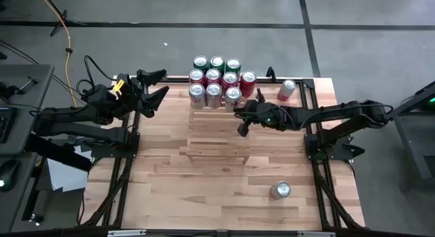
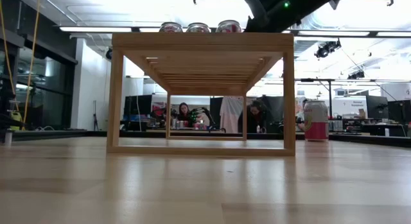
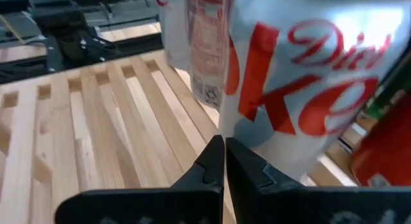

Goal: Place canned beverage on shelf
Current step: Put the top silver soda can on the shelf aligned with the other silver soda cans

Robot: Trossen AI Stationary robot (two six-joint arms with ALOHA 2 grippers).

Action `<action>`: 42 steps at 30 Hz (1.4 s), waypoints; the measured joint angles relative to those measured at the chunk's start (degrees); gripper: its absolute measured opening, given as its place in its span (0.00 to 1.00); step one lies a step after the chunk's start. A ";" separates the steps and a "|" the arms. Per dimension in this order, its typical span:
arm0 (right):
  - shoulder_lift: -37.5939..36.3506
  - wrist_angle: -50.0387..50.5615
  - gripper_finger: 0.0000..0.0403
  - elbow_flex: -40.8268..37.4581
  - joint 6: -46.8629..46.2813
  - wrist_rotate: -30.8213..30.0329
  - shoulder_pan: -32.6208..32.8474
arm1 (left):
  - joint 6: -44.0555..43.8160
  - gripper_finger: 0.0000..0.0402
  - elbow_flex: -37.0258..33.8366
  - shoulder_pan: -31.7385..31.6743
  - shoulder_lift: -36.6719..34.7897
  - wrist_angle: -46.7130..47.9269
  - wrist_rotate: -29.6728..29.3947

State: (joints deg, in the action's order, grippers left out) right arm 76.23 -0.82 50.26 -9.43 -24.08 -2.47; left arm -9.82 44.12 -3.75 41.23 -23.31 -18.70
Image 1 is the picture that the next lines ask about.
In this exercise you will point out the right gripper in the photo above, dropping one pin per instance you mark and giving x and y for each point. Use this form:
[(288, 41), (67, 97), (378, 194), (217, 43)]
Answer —
[(268, 116)]

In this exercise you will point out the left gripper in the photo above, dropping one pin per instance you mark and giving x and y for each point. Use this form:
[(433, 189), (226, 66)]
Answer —
[(132, 94)]

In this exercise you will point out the silver Diet Coke can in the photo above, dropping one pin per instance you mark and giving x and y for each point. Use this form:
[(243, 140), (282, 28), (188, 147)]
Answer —
[(197, 94), (214, 94), (287, 89), (233, 97), (281, 190)]

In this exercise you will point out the red Coca-Cola can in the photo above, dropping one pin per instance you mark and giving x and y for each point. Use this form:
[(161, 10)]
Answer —
[(248, 86), (196, 75), (213, 75), (230, 78)]

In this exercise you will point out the green Sprite can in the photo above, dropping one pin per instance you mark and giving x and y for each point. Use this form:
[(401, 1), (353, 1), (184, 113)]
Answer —
[(217, 62), (233, 64), (201, 62)]

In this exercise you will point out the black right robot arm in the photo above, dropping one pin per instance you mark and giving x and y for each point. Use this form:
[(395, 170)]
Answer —
[(333, 111)]

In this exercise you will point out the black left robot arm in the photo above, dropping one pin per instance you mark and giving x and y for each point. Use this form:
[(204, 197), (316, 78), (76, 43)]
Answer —
[(68, 113)]

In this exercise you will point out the wooden slatted shelf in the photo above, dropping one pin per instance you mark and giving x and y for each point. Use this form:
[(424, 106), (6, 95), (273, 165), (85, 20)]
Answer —
[(217, 138)]

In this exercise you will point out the black table clamp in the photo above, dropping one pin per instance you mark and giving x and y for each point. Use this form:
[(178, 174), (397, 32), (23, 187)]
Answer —
[(270, 73)]

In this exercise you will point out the grey desk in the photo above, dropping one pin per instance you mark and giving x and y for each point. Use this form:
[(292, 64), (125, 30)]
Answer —
[(23, 210), (44, 77)]

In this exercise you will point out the black tripod stand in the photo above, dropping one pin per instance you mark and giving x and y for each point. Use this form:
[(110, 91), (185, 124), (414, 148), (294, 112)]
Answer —
[(64, 18)]

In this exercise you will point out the black diagonal beam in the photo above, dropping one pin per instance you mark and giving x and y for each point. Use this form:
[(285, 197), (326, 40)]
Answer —
[(61, 157)]

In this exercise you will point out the black and silver tool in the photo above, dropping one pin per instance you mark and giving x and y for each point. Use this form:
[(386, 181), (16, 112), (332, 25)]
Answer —
[(27, 84)]

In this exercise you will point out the white paper sheets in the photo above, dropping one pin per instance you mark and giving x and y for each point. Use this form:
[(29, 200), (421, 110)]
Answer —
[(64, 177)]

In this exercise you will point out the black keyboard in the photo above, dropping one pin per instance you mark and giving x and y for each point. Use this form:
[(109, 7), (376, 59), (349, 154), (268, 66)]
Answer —
[(7, 125)]

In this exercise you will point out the black computer mouse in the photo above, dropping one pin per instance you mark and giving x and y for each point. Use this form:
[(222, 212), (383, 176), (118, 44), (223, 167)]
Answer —
[(8, 174)]

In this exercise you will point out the grey metal cart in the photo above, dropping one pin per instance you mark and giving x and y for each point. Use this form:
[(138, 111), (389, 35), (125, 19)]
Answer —
[(411, 147)]

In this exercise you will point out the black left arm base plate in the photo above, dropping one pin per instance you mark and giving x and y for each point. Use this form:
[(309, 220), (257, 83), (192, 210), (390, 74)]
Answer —
[(132, 150)]

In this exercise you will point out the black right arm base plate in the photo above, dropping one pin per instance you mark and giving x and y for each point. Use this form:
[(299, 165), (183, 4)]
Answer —
[(334, 155)]

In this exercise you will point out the silver edge bracket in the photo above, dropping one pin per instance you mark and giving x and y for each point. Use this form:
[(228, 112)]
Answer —
[(125, 233), (316, 234)]

